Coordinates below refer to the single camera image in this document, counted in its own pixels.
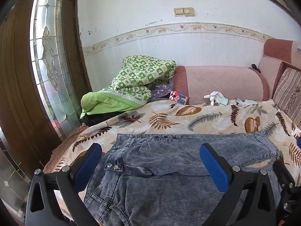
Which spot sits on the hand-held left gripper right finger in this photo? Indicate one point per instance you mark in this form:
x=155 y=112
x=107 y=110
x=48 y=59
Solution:
x=215 y=168

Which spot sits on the small colourful packet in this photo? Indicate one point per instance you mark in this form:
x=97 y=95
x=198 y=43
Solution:
x=178 y=97

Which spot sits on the striped sofa cushion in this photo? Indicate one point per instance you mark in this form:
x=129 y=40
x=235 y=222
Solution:
x=289 y=91

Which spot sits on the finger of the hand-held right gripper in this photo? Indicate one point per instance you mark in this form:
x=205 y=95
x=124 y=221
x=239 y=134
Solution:
x=299 y=143
x=285 y=181

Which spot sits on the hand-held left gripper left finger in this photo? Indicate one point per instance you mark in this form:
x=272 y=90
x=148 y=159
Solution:
x=90 y=161

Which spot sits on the black cloth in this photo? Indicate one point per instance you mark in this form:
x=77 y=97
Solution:
x=98 y=119

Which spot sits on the beige wall switch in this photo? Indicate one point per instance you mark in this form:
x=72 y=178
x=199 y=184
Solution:
x=179 y=11
x=189 y=12

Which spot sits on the pink quilted sofa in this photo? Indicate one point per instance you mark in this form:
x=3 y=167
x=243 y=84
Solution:
x=218 y=82

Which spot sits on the grey-blue denim pants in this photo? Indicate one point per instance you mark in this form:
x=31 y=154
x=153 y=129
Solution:
x=164 y=160

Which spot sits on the beige leaf-print blanket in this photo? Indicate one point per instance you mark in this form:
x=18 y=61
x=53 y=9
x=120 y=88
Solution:
x=164 y=122

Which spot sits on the wooden door with patterned glass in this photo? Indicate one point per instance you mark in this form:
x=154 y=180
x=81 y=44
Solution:
x=14 y=75

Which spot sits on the small black object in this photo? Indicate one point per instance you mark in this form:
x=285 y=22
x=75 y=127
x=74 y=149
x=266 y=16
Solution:
x=255 y=67

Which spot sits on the green patterned quilt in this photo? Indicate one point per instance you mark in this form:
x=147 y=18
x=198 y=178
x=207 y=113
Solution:
x=141 y=75

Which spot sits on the white cloth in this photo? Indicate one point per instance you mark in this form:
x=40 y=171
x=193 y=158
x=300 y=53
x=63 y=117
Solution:
x=295 y=130

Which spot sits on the purple cloth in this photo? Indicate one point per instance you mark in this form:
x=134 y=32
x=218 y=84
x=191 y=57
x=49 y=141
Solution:
x=160 y=90

